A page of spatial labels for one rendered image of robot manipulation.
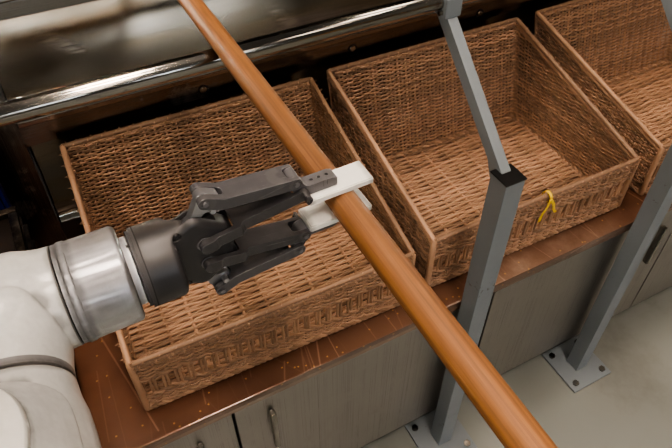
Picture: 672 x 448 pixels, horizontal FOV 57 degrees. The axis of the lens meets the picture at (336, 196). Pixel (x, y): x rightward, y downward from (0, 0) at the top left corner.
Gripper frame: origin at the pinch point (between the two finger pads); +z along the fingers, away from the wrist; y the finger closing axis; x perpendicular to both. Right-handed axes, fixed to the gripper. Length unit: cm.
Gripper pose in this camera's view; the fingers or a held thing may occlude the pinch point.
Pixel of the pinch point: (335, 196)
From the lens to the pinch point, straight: 62.0
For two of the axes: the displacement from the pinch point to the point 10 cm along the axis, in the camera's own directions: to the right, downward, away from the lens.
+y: 0.0, 7.2, 6.9
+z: 8.8, -3.2, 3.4
